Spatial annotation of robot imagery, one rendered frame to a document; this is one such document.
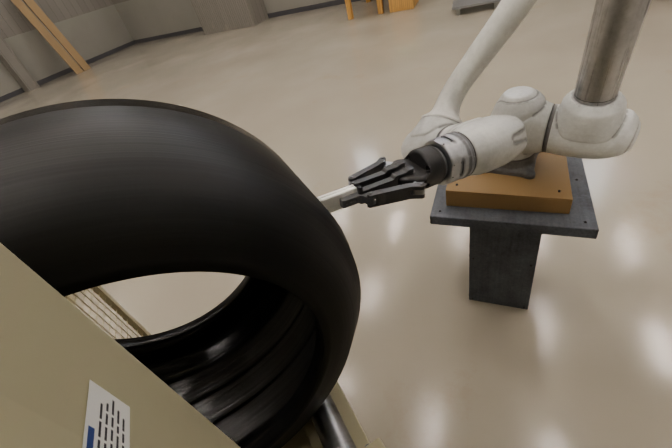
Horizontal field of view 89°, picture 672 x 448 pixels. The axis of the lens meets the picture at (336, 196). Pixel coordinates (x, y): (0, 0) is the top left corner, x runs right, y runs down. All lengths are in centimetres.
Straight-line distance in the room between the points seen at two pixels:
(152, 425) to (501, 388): 151
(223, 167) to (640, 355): 174
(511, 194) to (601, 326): 82
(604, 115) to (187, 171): 108
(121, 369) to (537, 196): 120
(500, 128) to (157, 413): 64
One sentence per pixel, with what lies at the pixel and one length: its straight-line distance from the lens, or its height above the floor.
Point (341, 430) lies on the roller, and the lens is 65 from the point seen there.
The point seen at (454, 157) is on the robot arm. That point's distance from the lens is 63.
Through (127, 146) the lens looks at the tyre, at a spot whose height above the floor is 142.
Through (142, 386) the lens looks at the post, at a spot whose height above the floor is 135.
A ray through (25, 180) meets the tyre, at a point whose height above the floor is 143.
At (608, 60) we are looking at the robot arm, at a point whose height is 113.
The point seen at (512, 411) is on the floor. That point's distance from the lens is 164.
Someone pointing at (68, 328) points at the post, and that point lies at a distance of 20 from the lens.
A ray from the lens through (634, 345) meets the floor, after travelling 188.
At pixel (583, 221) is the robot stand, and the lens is 132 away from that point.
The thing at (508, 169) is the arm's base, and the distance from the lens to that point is 134.
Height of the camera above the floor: 152
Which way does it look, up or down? 37 degrees down
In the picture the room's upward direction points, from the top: 16 degrees counter-clockwise
